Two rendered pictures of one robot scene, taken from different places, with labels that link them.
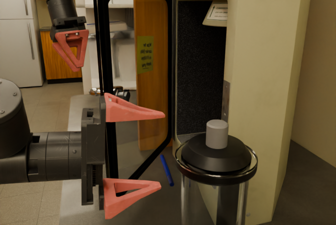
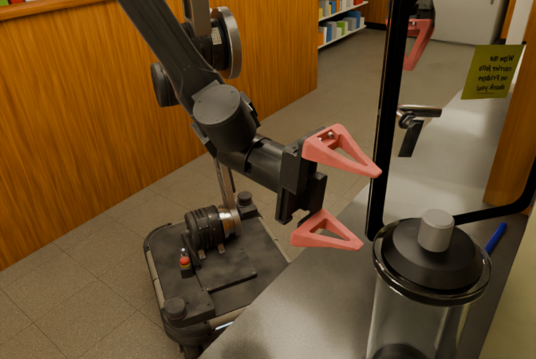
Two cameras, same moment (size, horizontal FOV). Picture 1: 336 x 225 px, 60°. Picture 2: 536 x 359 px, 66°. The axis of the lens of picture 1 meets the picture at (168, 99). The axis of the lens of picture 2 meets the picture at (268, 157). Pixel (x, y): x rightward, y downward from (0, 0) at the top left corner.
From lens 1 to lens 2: 0.25 m
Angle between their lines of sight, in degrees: 51
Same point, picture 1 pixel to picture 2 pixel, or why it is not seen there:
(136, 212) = not seen: hidden behind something
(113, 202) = (299, 234)
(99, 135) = (294, 167)
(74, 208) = (348, 223)
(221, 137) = (429, 237)
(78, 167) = (277, 187)
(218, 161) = (402, 260)
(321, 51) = not seen: outside the picture
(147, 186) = (348, 240)
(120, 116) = (317, 157)
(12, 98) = (230, 108)
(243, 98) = not seen: outside the picture
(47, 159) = (258, 167)
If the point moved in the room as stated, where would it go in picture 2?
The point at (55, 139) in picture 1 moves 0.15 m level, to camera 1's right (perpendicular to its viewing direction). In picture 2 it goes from (271, 153) to (368, 216)
